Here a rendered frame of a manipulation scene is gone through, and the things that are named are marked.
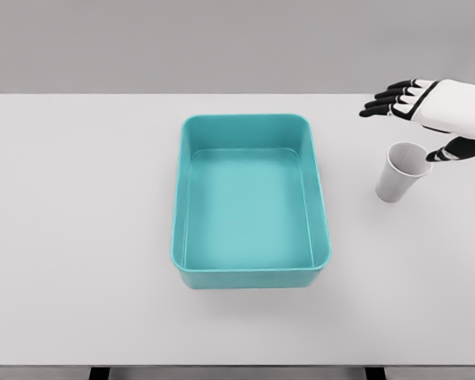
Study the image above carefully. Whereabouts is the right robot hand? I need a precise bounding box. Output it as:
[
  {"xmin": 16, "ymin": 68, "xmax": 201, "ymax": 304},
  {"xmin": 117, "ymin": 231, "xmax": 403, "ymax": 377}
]
[{"xmin": 359, "ymin": 78, "xmax": 475, "ymax": 163}]

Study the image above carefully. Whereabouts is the white paper cup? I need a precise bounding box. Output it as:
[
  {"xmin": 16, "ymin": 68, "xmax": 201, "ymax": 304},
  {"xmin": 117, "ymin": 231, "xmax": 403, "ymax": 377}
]
[{"xmin": 375, "ymin": 142, "xmax": 434, "ymax": 204}]

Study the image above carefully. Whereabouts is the teal plastic basket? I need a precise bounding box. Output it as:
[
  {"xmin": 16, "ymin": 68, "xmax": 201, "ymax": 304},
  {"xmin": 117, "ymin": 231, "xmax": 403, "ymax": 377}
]
[{"xmin": 170, "ymin": 113, "xmax": 333, "ymax": 291}]

